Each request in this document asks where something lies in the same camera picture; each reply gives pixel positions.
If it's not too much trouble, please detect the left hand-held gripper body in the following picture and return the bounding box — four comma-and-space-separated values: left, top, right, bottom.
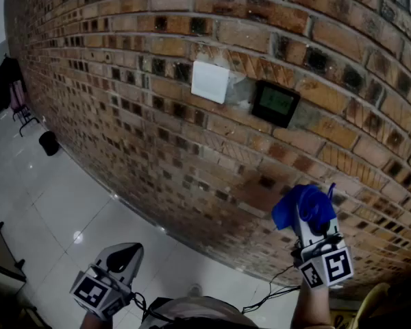
69, 260, 138, 322

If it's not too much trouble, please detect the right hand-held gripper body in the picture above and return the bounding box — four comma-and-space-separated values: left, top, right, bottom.
290, 214, 355, 290

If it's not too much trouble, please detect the blue cloth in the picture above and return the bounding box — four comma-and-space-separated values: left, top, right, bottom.
271, 182, 338, 232

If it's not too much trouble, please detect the black wall panel display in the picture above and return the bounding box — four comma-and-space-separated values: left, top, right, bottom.
251, 80, 301, 130

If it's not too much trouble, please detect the person's left forearm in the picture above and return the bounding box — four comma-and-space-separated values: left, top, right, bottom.
79, 310, 108, 329

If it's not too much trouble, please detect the person's right forearm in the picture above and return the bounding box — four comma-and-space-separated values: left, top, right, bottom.
288, 279, 334, 329

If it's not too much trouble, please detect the yellow round stool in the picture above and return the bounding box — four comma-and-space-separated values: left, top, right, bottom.
351, 282, 392, 329

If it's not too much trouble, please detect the person's light shirt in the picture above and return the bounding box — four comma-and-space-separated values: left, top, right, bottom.
141, 295, 261, 329

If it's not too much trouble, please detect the grey table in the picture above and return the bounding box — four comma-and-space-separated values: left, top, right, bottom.
0, 217, 27, 289

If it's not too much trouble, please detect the black round bin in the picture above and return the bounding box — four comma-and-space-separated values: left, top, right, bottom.
38, 130, 60, 157

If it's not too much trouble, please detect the dark hanging garment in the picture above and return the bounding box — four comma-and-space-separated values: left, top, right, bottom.
0, 55, 25, 111

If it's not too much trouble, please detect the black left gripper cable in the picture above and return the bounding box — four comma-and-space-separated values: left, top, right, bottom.
129, 290, 149, 318

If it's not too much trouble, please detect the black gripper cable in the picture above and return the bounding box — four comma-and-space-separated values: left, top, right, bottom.
129, 290, 149, 318
241, 265, 301, 315

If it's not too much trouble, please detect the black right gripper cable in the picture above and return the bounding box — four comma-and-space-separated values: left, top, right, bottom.
241, 265, 301, 315

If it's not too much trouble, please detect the white wall switch plate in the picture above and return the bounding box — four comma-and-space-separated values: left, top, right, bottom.
190, 60, 231, 105

